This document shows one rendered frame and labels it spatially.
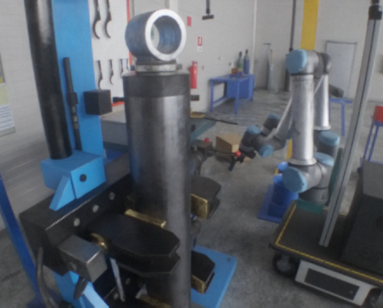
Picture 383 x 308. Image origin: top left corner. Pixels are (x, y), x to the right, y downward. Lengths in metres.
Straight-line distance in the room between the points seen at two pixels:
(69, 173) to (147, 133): 0.29
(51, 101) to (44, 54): 0.15
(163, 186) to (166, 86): 0.32
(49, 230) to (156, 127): 0.44
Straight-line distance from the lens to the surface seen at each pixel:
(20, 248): 1.72
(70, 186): 0.89
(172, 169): 0.80
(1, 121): 1.38
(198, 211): 1.02
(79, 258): 0.80
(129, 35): 0.80
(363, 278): 1.86
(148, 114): 0.73
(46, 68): 0.91
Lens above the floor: 1.53
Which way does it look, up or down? 23 degrees down
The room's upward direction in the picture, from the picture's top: straight up
